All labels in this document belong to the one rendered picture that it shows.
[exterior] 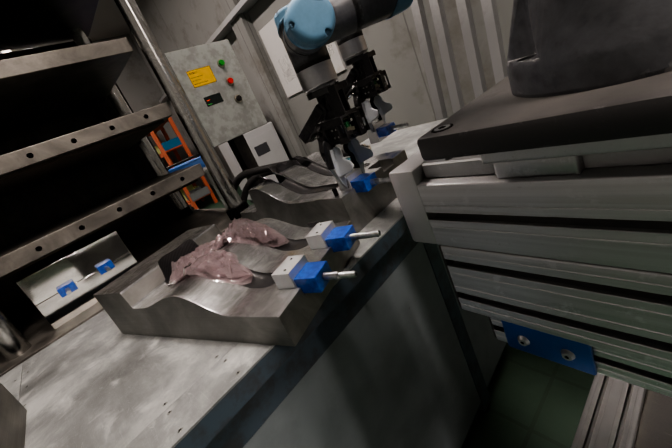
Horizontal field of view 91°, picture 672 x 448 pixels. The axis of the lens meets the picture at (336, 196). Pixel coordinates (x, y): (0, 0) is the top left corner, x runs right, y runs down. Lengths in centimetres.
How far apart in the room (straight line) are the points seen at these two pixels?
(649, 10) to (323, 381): 65
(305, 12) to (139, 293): 60
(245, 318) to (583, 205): 43
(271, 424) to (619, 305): 51
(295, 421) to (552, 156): 58
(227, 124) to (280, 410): 118
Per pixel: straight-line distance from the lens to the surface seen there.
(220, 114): 155
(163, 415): 58
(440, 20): 257
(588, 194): 29
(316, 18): 56
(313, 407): 70
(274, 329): 51
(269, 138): 483
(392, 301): 80
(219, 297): 59
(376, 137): 100
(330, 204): 72
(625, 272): 32
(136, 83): 928
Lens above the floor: 110
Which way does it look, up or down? 17 degrees down
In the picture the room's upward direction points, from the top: 24 degrees counter-clockwise
